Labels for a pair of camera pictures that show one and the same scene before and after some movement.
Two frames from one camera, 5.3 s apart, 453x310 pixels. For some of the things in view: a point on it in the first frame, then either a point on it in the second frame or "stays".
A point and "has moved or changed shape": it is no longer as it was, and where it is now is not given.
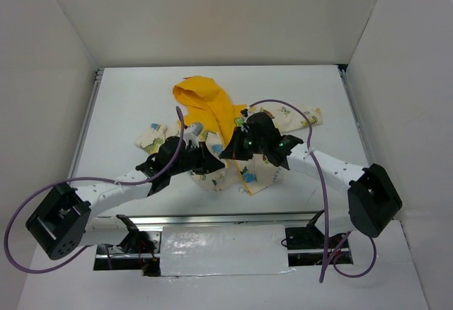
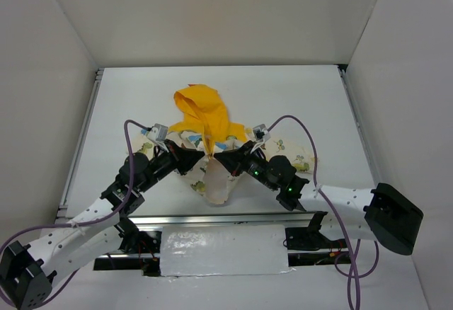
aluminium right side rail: [347, 82] stays
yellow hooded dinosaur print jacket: [207, 124] has moved or changed shape
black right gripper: [237, 144] → [243, 158]
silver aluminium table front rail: [274, 219] stays
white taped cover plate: [191, 250] stays
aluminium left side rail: [85, 123] stays
